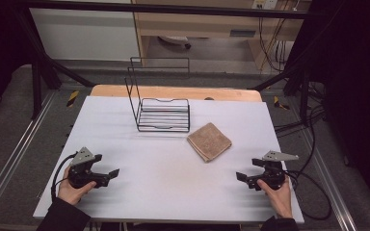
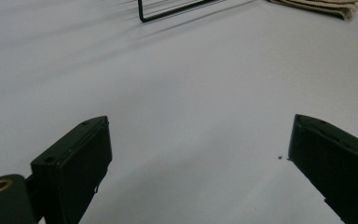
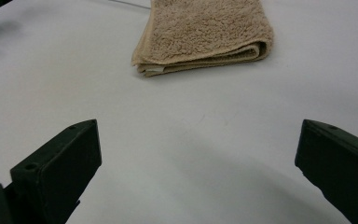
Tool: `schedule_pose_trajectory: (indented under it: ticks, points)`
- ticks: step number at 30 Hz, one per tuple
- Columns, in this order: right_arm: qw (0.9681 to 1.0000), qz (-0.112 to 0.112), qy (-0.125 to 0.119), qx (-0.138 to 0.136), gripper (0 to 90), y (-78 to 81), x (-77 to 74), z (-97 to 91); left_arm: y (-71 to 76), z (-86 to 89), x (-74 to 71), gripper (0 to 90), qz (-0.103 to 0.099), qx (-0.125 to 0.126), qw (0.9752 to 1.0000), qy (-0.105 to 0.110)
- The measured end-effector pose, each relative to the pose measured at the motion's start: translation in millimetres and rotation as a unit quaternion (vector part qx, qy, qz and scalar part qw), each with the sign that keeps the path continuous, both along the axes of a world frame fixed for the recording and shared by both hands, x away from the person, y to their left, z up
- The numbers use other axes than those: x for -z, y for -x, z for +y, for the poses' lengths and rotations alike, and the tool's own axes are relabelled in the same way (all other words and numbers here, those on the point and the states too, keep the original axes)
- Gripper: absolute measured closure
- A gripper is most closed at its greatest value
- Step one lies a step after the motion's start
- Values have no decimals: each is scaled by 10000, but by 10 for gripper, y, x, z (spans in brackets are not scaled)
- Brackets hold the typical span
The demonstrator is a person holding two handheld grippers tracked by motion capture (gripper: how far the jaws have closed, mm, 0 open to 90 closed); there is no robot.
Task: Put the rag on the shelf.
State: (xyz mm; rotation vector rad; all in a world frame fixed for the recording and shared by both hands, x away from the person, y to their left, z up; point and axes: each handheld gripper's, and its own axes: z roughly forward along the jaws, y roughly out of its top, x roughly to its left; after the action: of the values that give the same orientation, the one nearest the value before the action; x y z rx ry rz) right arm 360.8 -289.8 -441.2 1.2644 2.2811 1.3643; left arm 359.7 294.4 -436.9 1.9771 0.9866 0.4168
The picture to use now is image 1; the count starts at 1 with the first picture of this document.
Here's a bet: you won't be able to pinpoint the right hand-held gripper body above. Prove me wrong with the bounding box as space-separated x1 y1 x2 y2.
251 150 300 191

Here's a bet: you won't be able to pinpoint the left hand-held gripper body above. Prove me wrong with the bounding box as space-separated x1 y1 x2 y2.
67 146 108 190

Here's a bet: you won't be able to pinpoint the brown towel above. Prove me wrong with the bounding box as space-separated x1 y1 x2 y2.
186 121 233 164

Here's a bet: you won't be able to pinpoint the black wire rack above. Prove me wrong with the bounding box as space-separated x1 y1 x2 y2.
123 56 192 134

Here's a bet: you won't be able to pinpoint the person's left hand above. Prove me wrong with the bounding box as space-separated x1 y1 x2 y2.
57 166 97 206

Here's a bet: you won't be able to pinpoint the person's right hand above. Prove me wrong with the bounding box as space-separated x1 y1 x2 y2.
256 177 294 219

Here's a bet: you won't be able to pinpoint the yellow black floor tape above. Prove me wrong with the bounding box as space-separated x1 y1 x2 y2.
273 95 291 111
66 90 80 108

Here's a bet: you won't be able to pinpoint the white cabinet panel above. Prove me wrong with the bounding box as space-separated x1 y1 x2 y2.
28 7 142 62

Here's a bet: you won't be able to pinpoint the office chair base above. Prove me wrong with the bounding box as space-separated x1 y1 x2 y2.
157 35 193 50

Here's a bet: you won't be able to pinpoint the light wooden desk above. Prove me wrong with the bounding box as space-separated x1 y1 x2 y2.
131 0 313 70

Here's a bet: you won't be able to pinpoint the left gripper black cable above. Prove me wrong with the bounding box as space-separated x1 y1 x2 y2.
50 152 79 202

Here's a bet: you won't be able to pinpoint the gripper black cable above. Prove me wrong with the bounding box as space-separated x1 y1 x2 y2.
282 169 332 221
50 152 79 202

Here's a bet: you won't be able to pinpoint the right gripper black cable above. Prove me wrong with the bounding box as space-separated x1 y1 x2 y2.
282 169 332 221

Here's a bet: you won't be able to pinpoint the aluminium floor rail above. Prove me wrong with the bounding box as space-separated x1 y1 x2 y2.
0 91 58 219
301 127 358 231

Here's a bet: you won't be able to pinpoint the black cables on floor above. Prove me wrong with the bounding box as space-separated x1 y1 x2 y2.
274 82 328 140

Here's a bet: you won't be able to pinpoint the black metal frame strut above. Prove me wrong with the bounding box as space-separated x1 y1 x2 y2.
13 9 96 120
251 57 314 127

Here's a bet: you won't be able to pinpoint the hanging cables under desk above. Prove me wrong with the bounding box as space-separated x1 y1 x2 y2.
257 16 287 73

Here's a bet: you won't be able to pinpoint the white wall power outlet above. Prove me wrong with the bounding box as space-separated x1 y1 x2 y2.
251 0 279 11

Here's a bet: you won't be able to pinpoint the black metal frame bar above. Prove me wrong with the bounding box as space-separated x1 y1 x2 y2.
13 0 323 20

